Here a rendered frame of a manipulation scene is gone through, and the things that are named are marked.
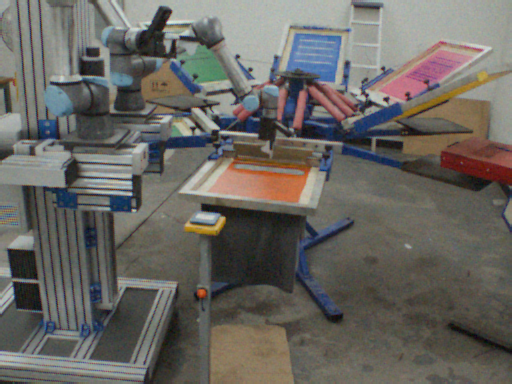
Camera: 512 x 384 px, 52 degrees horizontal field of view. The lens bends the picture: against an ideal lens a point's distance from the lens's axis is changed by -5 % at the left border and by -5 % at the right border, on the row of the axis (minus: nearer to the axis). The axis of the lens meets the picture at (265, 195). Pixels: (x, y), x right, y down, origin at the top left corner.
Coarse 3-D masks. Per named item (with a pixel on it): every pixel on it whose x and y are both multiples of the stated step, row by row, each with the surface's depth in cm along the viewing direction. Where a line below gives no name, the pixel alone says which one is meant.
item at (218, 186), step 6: (234, 162) 285; (240, 162) 286; (246, 162) 286; (252, 162) 286; (228, 168) 276; (234, 168) 276; (222, 174) 267; (228, 174) 267; (252, 174) 269; (258, 174) 269; (264, 174) 270; (216, 180) 258; (222, 180) 259; (216, 186) 251; (222, 186) 251; (210, 192) 243; (216, 192) 244; (222, 192) 244; (228, 192) 244; (234, 192) 245; (240, 192) 245; (246, 192) 245; (252, 192) 246
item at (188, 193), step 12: (204, 168) 263; (192, 180) 246; (204, 180) 256; (324, 180) 256; (180, 192) 232; (192, 192) 232; (204, 192) 233; (312, 192) 239; (216, 204) 231; (228, 204) 230; (240, 204) 228; (252, 204) 227; (264, 204) 226; (276, 204) 225; (288, 204) 225; (300, 204) 226; (312, 204) 226; (312, 216) 224
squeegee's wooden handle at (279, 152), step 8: (240, 144) 282; (248, 144) 281; (256, 144) 281; (264, 144) 281; (240, 152) 283; (248, 152) 282; (256, 152) 281; (264, 152) 281; (280, 152) 279; (288, 152) 278; (296, 152) 277; (304, 152) 277; (312, 152) 278; (296, 160) 279; (304, 160) 278
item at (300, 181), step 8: (280, 168) 280; (288, 168) 281; (296, 168) 281; (304, 168) 282; (264, 176) 267; (272, 176) 268; (280, 176) 268; (288, 176) 269; (296, 176) 269; (304, 176) 270; (296, 184) 258; (304, 184) 259; (256, 192) 246; (264, 192) 246; (296, 192) 249; (280, 200) 238; (288, 200) 239; (296, 200) 239
